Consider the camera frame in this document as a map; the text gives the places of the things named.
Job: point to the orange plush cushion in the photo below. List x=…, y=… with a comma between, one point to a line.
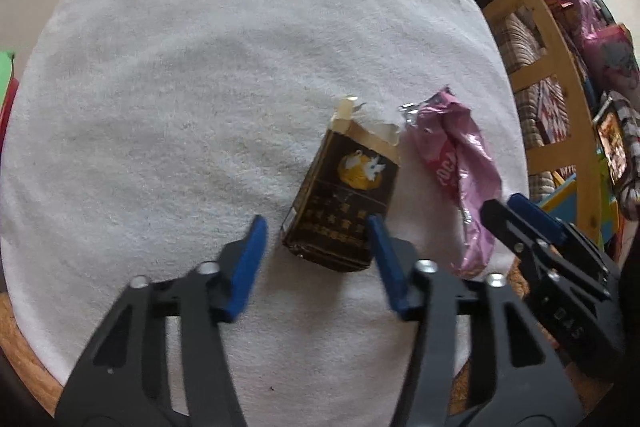
x=27, y=357

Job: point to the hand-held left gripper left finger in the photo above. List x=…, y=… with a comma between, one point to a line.
x=247, y=267

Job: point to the red bin with green rim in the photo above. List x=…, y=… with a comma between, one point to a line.
x=6, y=72

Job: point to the wooden frame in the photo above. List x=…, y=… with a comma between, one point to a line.
x=590, y=157

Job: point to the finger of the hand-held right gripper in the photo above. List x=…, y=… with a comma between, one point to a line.
x=540, y=219
x=507, y=224

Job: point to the cartoon picture book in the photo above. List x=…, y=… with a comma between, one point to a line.
x=612, y=142

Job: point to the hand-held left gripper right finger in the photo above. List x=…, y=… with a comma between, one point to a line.
x=387, y=259

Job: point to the brown plaid cushion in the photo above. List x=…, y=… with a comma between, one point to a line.
x=525, y=44

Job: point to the white towel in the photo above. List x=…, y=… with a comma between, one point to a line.
x=175, y=82

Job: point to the small pink foil wrapper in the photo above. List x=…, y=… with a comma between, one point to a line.
x=450, y=147

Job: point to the dark brown cigarette box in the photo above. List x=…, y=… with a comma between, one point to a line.
x=345, y=202

